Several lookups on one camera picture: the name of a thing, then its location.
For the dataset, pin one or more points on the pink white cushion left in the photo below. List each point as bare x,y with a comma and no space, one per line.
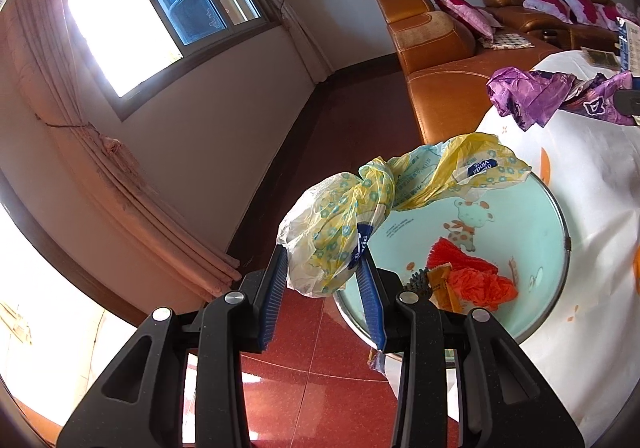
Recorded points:
555,8

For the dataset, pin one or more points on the window with brown frame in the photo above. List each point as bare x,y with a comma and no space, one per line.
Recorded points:
136,48

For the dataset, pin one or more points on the red plastic bag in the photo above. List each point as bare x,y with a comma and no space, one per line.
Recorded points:
474,288

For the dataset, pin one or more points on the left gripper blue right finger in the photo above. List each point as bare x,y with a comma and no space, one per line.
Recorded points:
372,299

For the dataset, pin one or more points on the checkered mat on sofa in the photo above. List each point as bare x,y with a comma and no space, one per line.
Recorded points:
506,41

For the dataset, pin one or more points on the beige curtain right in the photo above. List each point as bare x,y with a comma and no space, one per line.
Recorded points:
313,59

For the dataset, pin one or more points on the pink floral pillow on chaise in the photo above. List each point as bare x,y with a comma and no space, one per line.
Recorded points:
481,22

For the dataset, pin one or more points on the pink curtain left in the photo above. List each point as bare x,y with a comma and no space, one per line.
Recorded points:
43,63

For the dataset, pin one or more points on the seaweed snack packet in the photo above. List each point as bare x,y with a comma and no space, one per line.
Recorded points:
601,58

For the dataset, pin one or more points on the pink white cushion middle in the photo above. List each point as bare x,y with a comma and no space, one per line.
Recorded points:
586,13

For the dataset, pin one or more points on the light blue trash bin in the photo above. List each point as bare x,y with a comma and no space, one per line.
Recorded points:
519,229

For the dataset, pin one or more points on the white tall milk carton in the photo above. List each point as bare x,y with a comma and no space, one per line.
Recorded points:
629,39

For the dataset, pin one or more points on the pink white cushion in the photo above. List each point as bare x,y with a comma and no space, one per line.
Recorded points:
586,13
555,8
610,13

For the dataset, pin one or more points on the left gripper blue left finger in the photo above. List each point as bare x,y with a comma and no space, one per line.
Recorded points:
269,298

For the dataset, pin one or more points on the white orange-print tablecloth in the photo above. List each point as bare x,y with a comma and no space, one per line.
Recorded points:
588,348

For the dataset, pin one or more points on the brown leather long sofa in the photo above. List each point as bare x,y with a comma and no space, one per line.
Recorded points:
567,24

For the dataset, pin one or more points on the red foam fruit net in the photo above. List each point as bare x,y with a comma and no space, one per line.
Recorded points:
445,252

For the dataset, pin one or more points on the beige snack wrapper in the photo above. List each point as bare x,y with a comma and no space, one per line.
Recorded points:
445,298

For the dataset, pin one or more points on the purple plastic bag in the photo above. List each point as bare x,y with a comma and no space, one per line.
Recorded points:
532,97

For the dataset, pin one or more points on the yellow patterned plastic bag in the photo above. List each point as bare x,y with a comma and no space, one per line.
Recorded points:
331,223

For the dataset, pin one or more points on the brown leather chaise sofa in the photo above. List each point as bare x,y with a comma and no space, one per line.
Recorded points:
446,69

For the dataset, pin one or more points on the black corrugated foam sleeve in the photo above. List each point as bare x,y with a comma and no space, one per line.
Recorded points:
419,284

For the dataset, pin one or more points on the pink white cushion right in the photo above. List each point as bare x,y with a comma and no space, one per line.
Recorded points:
610,13

